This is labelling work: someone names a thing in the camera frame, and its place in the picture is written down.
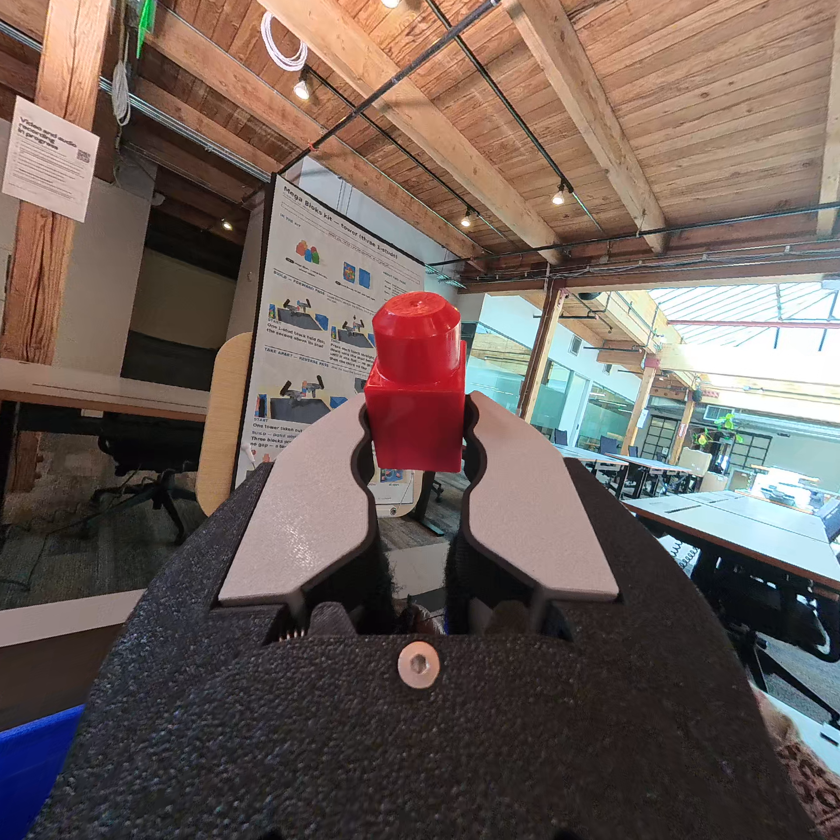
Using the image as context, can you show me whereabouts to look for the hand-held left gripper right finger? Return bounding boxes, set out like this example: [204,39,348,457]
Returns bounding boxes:
[445,391,621,636]

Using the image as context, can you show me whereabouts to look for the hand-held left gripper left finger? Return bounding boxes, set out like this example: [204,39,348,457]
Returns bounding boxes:
[217,392,396,636]

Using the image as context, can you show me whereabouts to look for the red plastic block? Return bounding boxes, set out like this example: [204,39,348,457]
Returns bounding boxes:
[364,292,468,473]

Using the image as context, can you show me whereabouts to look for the blue plastic bin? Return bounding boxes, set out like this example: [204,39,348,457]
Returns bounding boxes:
[0,704,86,840]

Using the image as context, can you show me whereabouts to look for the wooden display board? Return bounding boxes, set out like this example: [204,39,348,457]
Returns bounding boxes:
[196,331,434,521]

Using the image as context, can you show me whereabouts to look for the black office chair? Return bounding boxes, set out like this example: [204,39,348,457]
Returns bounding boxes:
[97,413,206,546]

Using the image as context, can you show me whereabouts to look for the green potted plant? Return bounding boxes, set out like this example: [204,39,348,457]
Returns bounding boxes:
[692,412,747,448]

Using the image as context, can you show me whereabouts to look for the white top office desk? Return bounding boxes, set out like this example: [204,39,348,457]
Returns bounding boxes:
[622,489,840,723]

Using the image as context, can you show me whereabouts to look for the instruction poster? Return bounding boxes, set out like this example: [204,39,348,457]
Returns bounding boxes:
[233,172,429,519]

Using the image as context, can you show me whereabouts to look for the wooden desk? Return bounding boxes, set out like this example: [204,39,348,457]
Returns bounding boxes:
[0,357,211,424]

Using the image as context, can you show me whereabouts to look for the red ceiling pipe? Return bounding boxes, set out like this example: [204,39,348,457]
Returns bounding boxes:
[668,318,840,330]

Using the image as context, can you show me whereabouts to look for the person's patterned brown clothing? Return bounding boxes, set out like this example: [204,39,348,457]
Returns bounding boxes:
[755,689,840,840]

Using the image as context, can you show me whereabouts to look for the white wall notice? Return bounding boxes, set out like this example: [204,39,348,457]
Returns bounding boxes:
[2,96,101,223]

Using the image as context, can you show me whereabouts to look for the white cable coil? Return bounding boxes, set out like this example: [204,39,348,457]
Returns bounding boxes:
[260,11,310,73]

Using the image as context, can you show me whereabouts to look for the wooden post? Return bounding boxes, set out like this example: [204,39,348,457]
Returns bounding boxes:
[0,0,114,496]

